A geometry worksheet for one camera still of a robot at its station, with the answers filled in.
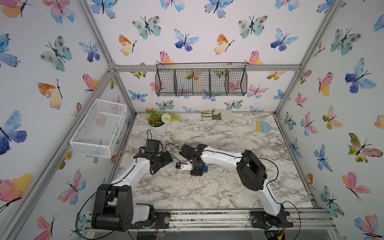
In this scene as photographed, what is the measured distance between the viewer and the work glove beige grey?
47.5 inches

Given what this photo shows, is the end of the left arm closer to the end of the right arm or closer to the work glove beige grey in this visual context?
the end of the right arm

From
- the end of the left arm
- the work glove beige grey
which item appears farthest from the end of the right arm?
the work glove beige grey
